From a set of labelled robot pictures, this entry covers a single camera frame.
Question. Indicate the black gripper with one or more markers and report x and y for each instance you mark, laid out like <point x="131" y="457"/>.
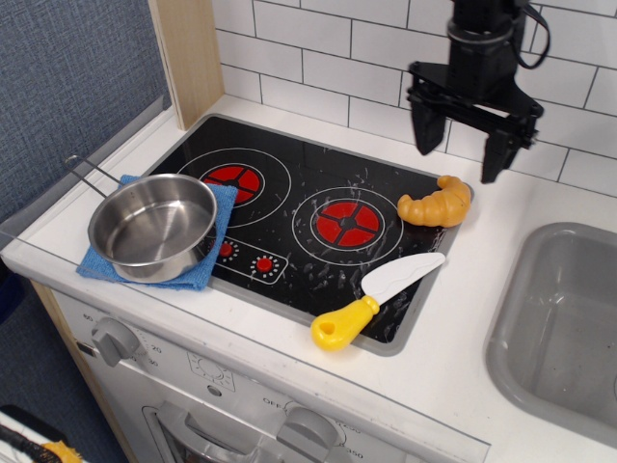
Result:
<point x="477" y="88"/>

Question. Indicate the orange toy croissant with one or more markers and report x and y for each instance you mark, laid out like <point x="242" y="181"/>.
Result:
<point x="445" y="208"/>

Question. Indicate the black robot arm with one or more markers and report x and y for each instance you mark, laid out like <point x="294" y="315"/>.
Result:
<point x="487" y="16"/>

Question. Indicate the black toy stovetop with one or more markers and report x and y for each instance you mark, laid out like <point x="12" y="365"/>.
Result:
<point x="309" y="222"/>

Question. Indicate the grey sink basin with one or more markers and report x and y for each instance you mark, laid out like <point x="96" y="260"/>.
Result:
<point x="552" y="351"/>

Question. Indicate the blue cloth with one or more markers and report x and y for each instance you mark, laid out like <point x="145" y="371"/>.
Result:
<point x="219" y="212"/>

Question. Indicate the stainless steel pot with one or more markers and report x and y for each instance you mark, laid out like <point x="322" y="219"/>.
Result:
<point x="152" y="226"/>

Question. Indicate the grey right oven knob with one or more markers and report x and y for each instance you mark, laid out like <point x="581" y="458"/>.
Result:
<point x="308" y="433"/>

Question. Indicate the grey oven knob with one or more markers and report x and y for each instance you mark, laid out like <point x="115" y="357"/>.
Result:
<point x="114" y="341"/>
<point x="308" y="433"/>

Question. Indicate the white toy oven front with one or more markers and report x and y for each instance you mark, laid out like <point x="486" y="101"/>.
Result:
<point x="228" y="407"/>

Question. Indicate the grey left oven knob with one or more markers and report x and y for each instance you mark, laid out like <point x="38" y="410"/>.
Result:
<point x="114" y="341"/>

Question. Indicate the yellow object bottom left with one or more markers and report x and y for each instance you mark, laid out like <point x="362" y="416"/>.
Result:
<point x="59" y="452"/>

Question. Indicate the yellow handled toy knife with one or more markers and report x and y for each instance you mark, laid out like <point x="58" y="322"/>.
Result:
<point x="335" y="330"/>

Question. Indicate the silver oven door handle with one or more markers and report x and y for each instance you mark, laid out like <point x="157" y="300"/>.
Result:
<point x="187" y="445"/>

